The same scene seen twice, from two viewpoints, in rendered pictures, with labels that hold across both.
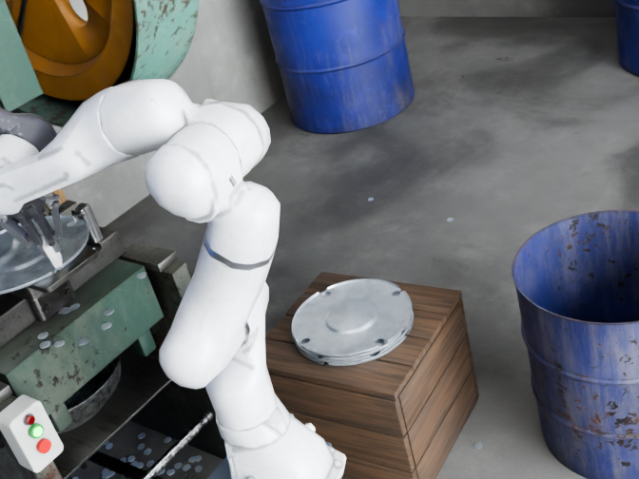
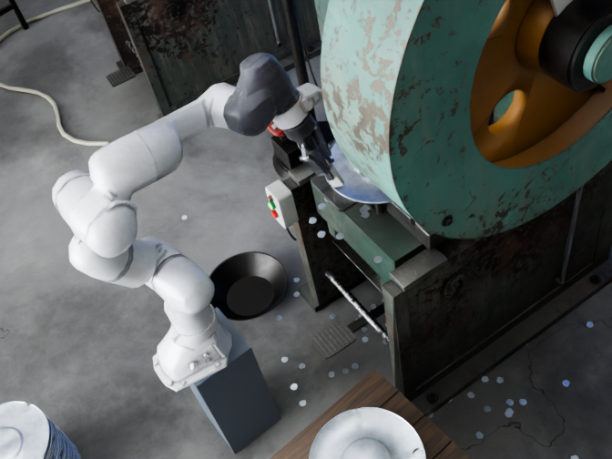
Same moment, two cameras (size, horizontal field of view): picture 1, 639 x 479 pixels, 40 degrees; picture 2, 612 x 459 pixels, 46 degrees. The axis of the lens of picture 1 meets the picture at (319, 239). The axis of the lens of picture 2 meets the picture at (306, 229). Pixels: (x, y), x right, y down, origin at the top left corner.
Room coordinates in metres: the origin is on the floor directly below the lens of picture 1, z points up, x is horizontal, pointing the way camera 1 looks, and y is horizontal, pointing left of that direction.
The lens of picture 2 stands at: (1.98, -0.68, 2.10)
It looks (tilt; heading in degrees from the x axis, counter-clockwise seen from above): 49 degrees down; 113
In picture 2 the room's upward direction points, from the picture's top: 14 degrees counter-clockwise
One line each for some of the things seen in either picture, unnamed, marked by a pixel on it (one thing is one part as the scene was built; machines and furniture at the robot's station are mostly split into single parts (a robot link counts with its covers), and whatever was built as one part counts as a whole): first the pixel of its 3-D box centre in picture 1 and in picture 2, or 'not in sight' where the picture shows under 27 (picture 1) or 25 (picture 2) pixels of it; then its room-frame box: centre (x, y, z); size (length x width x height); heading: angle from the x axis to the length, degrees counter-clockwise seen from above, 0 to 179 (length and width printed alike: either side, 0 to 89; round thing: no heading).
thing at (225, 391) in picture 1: (237, 341); (188, 298); (1.26, 0.18, 0.71); 0.18 x 0.11 x 0.25; 148
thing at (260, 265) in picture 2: not in sight; (248, 290); (1.12, 0.67, 0.04); 0.30 x 0.30 x 0.07
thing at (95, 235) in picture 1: (87, 221); not in sight; (1.79, 0.49, 0.75); 0.03 x 0.03 x 0.10; 46
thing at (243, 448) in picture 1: (275, 442); (187, 341); (1.20, 0.17, 0.52); 0.22 x 0.19 x 0.14; 50
